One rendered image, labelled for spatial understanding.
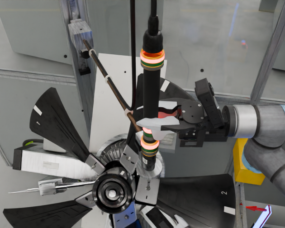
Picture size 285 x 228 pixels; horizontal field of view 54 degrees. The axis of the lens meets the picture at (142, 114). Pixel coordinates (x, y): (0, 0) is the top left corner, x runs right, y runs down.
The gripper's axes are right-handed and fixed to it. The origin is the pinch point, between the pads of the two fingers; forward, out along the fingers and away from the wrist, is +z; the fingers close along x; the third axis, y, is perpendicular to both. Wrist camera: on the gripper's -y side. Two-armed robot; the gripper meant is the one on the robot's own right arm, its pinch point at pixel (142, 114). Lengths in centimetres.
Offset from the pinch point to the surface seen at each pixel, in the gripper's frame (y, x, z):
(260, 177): 46, 14, -44
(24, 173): 150, 85, 96
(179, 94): 6.5, 14.4, -10.2
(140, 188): 31.0, 0.0, 0.7
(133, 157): 23.7, 5.8, 2.6
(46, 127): 21.3, 15.6, 30.3
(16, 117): 88, 87, 84
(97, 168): 28.9, 5.4, 13.7
